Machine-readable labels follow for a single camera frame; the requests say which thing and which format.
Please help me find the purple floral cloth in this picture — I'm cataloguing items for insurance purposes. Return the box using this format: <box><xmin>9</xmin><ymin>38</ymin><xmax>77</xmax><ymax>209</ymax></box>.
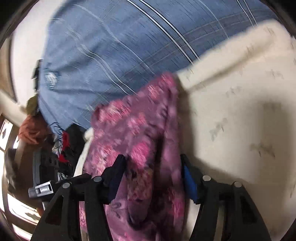
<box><xmin>83</xmin><ymin>73</ymin><xmax>185</xmax><ymax>240</ymax></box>

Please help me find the brown wooden furniture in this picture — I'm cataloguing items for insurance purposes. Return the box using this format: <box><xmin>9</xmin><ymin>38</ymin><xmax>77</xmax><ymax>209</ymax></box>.
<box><xmin>4</xmin><ymin>140</ymin><xmax>52</xmax><ymax>208</ymax></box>

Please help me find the orange crumpled cloth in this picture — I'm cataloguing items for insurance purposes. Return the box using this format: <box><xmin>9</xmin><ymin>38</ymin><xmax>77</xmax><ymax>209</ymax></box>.
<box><xmin>18</xmin><ymin>114</ymin><xmax>51</xmax><ymax>145</ymax></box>

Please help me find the red black garment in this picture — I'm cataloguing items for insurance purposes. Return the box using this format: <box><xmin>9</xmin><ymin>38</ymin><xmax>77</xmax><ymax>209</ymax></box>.
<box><xmin>59</xmin><ymin>123</ymin><xmax>85</xmax><ymax>169</ymax></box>

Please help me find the olive green cloth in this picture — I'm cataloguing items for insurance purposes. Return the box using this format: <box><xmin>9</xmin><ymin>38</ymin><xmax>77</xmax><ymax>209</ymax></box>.
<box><xmin>26</xmin><ymin>94</ymin><xmax>39</xmax><ymax>116</ymax></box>

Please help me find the black device on blanket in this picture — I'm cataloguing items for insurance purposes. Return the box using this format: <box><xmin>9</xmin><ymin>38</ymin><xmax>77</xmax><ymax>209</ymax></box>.
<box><xmin>32</xmin><ymin>59</ymin><xmax>42</xmax><ymax>91</ymax></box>

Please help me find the cream leaf-print pillow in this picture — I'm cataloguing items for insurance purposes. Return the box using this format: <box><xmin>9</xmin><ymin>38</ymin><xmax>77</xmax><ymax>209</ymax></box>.
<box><xmin>173</xmin><ymin>20</ymin><xmax>295</xmax><ymax>240</ymax></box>

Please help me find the blue plaid blanket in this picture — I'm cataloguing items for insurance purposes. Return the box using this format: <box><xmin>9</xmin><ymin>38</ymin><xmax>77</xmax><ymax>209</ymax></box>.
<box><xmin>38</xmin><ymin>0</ymin><xmax>276</xmax><ymax>134</ymax></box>

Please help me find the black cable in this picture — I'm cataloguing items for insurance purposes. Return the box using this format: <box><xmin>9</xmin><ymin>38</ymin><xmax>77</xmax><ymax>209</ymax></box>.
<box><xmin>47</xmin><ymin>121</ymin><xmax>65</xmax><ymax>149</ymax></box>

